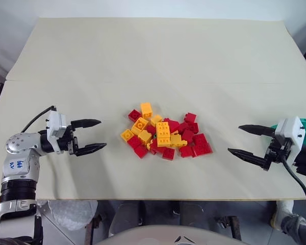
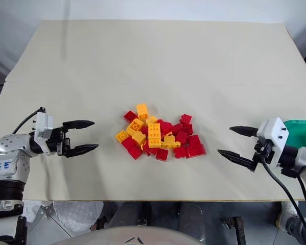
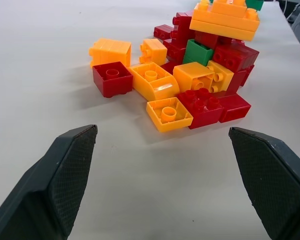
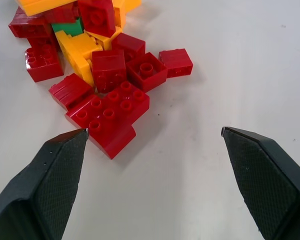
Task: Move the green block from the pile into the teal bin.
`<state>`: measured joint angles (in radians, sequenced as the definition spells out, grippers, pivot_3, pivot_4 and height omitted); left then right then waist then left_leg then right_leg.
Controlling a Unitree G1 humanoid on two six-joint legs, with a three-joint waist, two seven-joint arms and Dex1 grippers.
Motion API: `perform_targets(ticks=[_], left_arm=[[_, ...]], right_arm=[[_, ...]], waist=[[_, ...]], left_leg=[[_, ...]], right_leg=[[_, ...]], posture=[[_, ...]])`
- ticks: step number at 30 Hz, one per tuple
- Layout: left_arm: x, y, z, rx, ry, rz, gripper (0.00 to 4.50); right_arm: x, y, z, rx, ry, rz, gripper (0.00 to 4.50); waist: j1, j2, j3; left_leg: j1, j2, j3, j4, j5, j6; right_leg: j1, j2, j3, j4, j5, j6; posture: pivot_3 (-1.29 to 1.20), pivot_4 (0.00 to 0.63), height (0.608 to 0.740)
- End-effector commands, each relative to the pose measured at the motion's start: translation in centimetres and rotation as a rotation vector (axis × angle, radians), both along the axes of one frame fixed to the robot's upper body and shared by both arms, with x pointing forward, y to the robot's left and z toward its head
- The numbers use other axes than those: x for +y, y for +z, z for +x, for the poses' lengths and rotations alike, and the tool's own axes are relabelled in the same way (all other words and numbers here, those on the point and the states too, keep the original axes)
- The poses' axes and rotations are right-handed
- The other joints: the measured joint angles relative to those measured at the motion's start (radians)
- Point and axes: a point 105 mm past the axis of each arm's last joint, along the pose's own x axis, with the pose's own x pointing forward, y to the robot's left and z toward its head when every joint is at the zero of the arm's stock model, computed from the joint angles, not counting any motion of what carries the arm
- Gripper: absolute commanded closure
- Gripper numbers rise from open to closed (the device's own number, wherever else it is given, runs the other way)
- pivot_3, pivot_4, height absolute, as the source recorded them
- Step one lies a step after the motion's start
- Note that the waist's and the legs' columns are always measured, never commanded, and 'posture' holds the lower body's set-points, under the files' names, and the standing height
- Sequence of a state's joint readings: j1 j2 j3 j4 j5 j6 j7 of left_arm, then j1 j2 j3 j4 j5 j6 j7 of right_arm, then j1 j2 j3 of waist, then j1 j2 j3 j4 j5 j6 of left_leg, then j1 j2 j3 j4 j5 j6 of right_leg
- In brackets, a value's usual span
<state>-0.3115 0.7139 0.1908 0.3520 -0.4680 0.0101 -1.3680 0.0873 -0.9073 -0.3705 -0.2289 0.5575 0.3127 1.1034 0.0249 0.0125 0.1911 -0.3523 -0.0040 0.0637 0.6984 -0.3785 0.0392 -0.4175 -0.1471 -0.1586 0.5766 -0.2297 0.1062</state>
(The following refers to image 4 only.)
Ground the green block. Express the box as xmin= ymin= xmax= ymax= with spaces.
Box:
xmin=51 ymin=17 xmax=85 ymax=37

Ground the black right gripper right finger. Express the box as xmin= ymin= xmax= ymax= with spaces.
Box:
xmin=221 ymin=126 xmax=300 ymax=240

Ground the yellow long block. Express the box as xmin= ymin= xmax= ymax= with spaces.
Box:
xmin=54 ymin=30 xmax=101 ymax=88
xmin=14 ymin=0 xmax=78 ymax=17

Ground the large red eight-stud block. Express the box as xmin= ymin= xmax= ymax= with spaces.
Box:
xmin=65 ymin=81 xmax=151 ymax=160

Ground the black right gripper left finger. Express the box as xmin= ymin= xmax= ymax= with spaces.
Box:
xmin=0 ymin=128 xmax=89 ymax=240

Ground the red square block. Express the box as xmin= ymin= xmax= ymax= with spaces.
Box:
xmin=111 ymin=32 xmax=146 ymax=63
xmin=91 ymin=49 xmax=127 ymax=94

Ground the red hollow underside block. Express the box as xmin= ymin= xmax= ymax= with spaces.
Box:
xmin=77 ymin=0 xmax=116 ymax=38
xmin=125 ymin=51 xmax=169 ymax=93

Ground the red studded plastic brick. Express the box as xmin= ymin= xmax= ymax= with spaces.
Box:
xmin=24 ymin=37 xmax=65 ymax=83

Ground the red long flat block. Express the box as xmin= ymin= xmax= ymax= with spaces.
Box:
xmin=8 ymin=6 xmax=53 ymax=39

